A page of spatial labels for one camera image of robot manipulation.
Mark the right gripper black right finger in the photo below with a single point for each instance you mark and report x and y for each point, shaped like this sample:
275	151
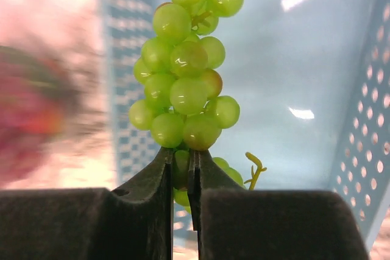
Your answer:
235	223

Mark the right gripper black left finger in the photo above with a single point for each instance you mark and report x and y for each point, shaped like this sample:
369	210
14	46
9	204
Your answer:
133	221

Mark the blue plastic basket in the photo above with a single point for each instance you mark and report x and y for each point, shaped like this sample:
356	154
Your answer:
312	80

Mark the green grape bunch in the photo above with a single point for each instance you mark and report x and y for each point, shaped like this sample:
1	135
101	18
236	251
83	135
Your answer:
183	108

